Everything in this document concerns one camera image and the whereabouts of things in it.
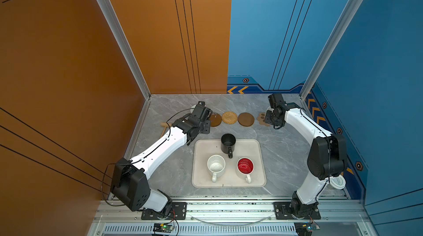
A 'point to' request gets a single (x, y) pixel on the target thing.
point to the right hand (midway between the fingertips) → (270, 120)
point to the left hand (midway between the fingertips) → (204, 121)
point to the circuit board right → (305, 229)
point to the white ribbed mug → (216, 165)
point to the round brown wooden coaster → (245, 119)
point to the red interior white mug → (245, 166)
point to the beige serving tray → (203, 149)
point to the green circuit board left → (163, 228)
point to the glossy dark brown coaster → (215, 119)
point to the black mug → (228, 142)
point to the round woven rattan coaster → (229, 117)
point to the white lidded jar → (337, 182)
